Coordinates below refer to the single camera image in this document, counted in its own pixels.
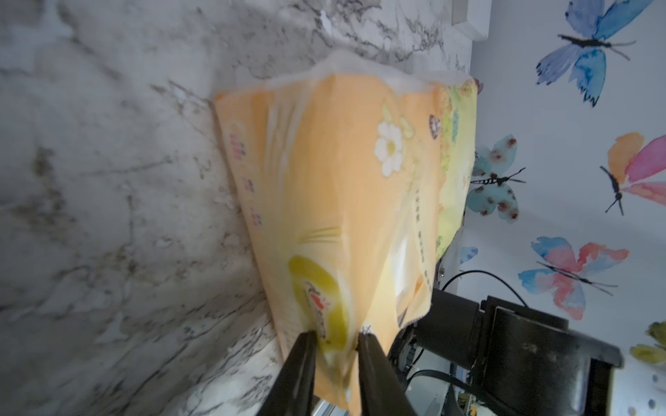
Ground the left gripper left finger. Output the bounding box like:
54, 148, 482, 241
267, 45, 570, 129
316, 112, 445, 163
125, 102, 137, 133
257, 331, 317, 416

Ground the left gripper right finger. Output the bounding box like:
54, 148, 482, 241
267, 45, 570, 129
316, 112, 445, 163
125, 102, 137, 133
357, 333, 416, 416

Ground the orange-yellow tissue pack top shelf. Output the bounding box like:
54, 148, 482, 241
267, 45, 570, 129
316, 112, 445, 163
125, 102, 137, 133
214, 50, 478, 415

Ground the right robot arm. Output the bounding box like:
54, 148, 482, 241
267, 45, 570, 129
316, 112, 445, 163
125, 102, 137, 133
388, 288, 624, 415

